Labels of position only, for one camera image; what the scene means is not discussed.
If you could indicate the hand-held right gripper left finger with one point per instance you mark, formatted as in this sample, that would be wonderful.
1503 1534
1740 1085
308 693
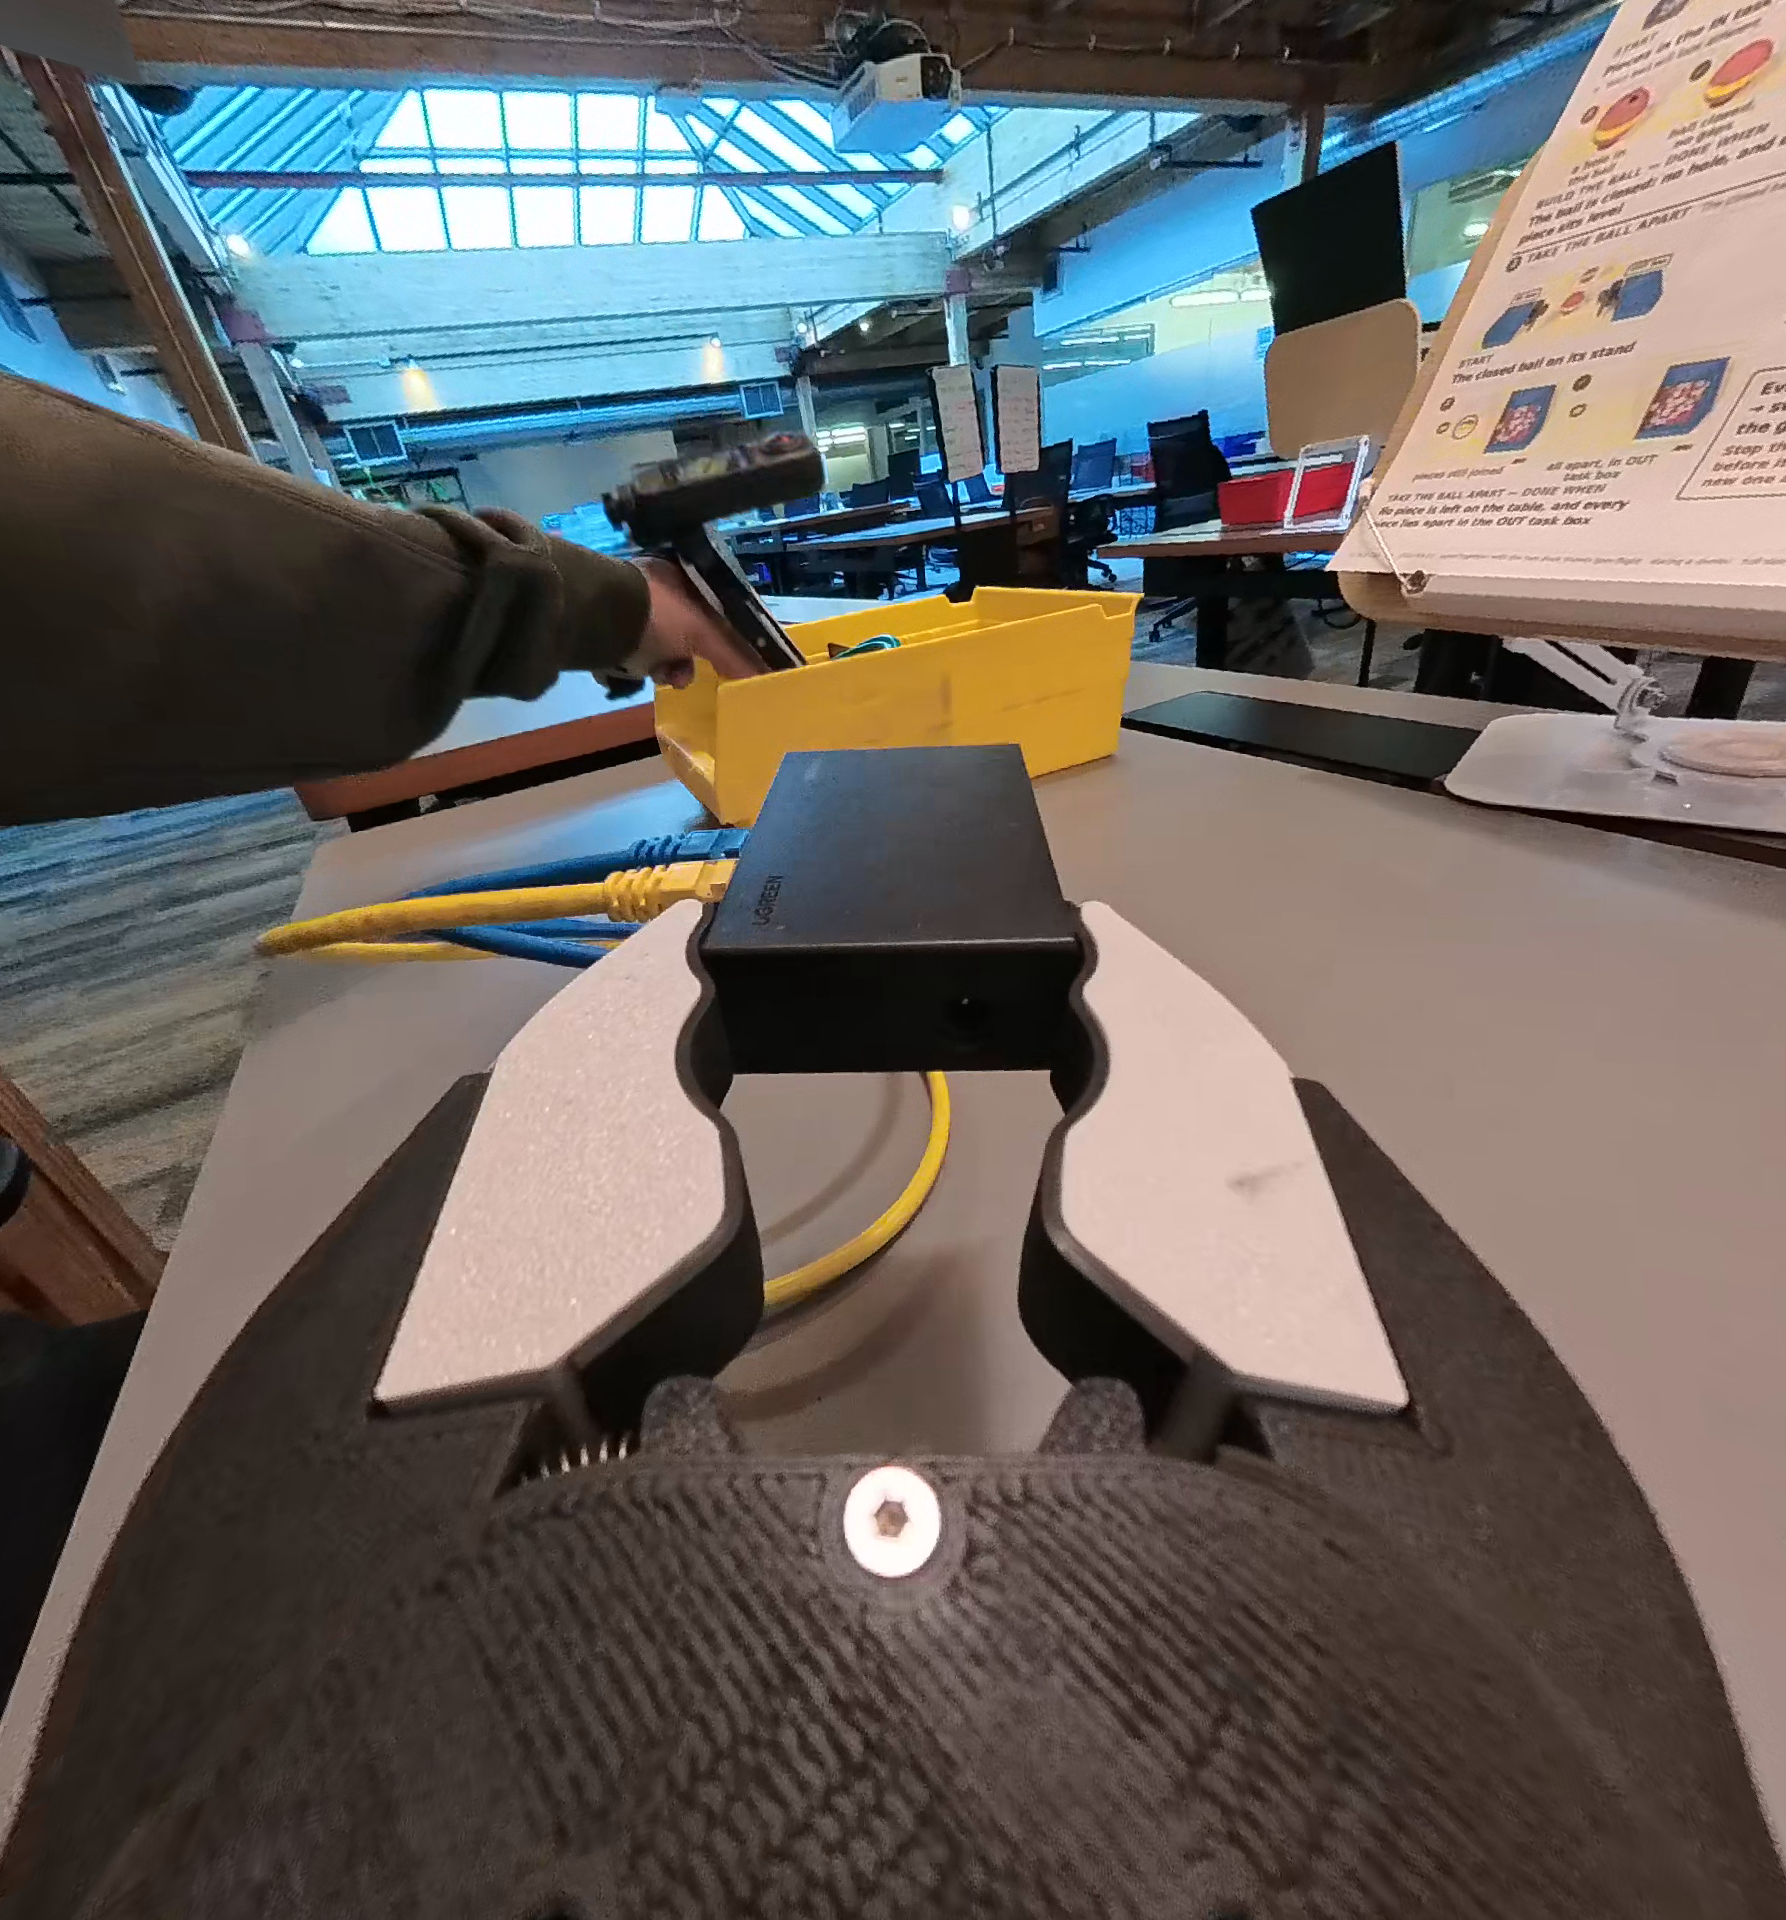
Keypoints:
562 1169

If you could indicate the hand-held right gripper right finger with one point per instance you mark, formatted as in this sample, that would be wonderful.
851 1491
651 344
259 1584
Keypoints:
1207 1169

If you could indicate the yellow plastic bin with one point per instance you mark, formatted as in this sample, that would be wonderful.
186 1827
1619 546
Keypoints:
907 699

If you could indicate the black network switch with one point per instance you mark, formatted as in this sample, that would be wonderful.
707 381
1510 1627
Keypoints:
894 872

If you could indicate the person's left forearm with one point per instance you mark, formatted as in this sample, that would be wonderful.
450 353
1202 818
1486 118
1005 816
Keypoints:
233 616

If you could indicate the person's left hand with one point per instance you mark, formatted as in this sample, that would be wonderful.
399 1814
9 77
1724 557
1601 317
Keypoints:
684 631

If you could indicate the wooden side desk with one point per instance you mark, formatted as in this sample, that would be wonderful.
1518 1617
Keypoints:
488 759

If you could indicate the black office chair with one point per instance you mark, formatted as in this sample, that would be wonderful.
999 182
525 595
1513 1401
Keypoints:
1185 465

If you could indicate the white board stand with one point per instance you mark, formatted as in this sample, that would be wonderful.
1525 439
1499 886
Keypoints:
1583 773

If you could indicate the red plastic bin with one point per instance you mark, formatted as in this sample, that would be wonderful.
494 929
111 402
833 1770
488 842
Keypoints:
1260 494

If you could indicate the clear acrylic holder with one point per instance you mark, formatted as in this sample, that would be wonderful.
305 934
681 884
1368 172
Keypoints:
1327 481

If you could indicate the small wooden board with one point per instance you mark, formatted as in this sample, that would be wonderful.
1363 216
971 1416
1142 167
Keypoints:
1344 375

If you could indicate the black monitor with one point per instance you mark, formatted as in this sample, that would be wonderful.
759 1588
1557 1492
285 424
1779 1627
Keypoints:
1327 240

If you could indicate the instruction sheet on clipboard stand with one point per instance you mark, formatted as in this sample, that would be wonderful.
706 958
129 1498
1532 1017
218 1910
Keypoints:
1583 600

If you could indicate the printed instruction sheet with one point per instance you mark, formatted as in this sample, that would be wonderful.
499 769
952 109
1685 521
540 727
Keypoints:
1628 344

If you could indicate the ceiling security camera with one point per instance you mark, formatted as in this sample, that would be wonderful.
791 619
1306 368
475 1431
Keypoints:
901 97

